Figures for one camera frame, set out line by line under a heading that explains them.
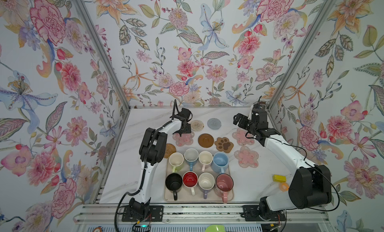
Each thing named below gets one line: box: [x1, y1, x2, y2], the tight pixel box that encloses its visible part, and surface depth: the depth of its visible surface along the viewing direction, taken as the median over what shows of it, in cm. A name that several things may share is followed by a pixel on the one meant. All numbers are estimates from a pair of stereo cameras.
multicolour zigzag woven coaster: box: [190, 120, 205, 132], surface depth 112 cm
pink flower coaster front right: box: [234, 146, 259, 168], surface depth 97 cm
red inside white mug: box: [182, 171, 199, 196], surface depth 81 cm
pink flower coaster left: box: [172, 131, 195, 147], surface depth 105 cm
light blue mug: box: [211, 152, 229, 174], surface depth 85 cm
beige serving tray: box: [164, 158, 234, 203], surface depth 80 cm
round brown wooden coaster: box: [198, 133, 214, 148], surface depth 103 cm
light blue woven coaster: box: [207, 118, 222, 130], surface depth 113 cm
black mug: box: [165, 172, 183, 201], surface depth 79 cm
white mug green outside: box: [168, 152, 184, 173], surface depth 86 cm
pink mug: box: [215, 173, 234, 204], surface depth 77 cm
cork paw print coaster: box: [214, 137, 234, 153], surface depth 102 cm
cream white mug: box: [198, 150, 214, 173], surface depth 86 cm
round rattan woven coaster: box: [163, 143, 177, 159], surface depth 100 cm
